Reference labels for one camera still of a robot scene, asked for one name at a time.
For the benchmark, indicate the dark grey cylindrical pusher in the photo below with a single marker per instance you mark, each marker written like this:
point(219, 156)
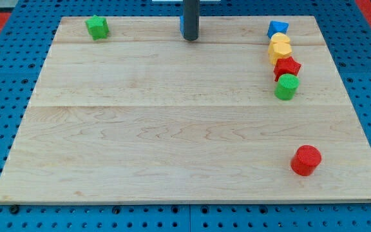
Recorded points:
point(190, 19)

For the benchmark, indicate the blue cube block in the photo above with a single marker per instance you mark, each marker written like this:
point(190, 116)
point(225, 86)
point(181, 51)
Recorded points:
point(181, 24)

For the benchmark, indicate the green star block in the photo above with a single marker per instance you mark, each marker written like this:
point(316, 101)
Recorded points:
point(97, 27)

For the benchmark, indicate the red star block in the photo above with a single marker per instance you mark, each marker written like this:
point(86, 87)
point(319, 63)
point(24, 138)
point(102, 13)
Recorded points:
point(284, 66)

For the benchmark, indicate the blue triangular block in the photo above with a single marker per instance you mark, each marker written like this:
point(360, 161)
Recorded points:
point(277, 27)

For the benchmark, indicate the yellow rounded block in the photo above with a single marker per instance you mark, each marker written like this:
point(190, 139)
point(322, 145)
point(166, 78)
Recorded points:
point(280, 38)

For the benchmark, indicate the yellow hexagon block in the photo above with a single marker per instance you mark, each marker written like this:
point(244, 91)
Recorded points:
point(279, 50)

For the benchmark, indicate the wooden board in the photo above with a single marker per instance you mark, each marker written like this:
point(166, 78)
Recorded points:
point(145, 117)

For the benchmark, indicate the green cylinder block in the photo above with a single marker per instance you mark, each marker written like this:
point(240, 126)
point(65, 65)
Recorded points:
point(286, 87)

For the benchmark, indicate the red cylinder block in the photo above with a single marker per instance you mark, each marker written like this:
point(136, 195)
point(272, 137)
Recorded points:
point(306, 159)

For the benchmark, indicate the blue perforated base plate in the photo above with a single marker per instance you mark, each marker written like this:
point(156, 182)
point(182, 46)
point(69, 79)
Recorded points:
point(24, 43)

